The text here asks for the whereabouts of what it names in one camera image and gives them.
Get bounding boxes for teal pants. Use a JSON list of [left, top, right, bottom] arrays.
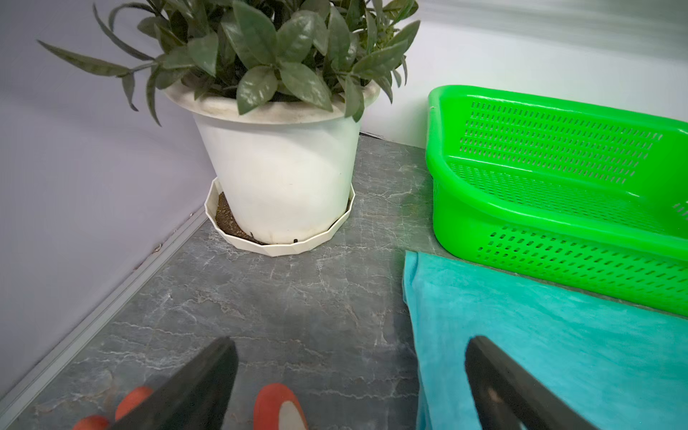
[[403, 252, 687, 429]]

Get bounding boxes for large green potted plant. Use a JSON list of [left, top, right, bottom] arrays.
[[37, 0, 421, 247]]

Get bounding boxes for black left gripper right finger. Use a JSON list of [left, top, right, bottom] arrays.
[[465, 336, 595, 430]]

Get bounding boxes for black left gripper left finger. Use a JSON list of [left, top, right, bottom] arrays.
[[111, 337, 239, 430]]

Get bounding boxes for red white work glove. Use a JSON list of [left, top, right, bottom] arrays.
[[72, 382, 308, 430]]

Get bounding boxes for white plant saucer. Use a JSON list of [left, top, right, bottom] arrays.
[[204, 177, 356, 257]]

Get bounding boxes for green plastic basket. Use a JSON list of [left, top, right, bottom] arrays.
[[426, 85, 687, 315]]

